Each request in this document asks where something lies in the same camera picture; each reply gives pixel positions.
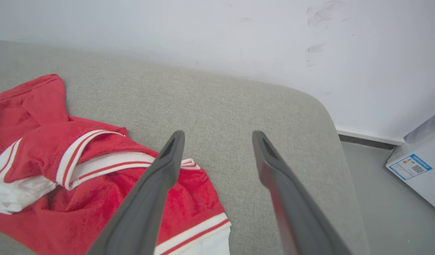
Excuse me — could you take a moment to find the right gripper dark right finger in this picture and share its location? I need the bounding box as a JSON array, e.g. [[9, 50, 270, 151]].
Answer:
[[252, 130, 352, 255]]

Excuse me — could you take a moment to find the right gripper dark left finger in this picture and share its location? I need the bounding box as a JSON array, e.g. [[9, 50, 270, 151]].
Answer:
[[86, 130, 185, 255]]

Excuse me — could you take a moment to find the red and white basketball jersey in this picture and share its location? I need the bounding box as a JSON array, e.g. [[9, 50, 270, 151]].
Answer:
[[0, 74, 232, 255]]

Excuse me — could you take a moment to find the blue white energy label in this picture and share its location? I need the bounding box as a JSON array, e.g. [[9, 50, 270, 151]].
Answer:
[[389, 154, 433, 181]]

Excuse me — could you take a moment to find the white washing machine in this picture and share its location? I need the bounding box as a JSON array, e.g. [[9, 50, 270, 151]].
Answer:
[[385, 108, 435, 215]]

